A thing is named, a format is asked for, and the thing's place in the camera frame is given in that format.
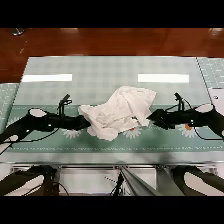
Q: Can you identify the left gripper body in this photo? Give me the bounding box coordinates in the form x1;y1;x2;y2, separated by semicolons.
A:
60;114;92;132

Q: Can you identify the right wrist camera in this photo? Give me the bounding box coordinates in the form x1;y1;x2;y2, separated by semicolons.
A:
173;92;188;113

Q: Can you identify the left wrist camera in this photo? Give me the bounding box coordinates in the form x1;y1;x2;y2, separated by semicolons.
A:
57;93;73;116

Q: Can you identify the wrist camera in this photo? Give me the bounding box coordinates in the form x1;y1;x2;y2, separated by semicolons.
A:
57;93;73;116
173;92;188;113

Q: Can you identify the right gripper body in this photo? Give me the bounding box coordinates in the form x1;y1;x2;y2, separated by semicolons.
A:
146;108;180;131

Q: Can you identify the black cable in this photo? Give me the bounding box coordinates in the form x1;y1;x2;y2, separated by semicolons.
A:
105;172;127;197
0;127;63;156
192;127;224;142

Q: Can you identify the white garment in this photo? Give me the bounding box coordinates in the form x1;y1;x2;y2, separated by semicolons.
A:
78;85;158;142

